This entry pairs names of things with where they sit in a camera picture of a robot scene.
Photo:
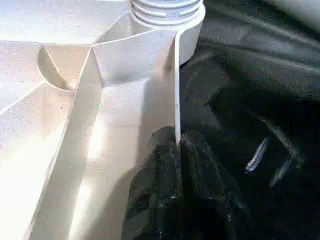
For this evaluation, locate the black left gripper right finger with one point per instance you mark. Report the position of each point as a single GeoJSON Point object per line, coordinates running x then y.
{"type": "Point", "coordinates": [210, 200]}

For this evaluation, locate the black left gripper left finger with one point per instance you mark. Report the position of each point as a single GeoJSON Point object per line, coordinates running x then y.
{"type": "Point", "coordinates": [155, 200]}

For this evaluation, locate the black work mat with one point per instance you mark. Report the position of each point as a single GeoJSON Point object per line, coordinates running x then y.
{"type": "Point", "coordinates": [260, 100]}

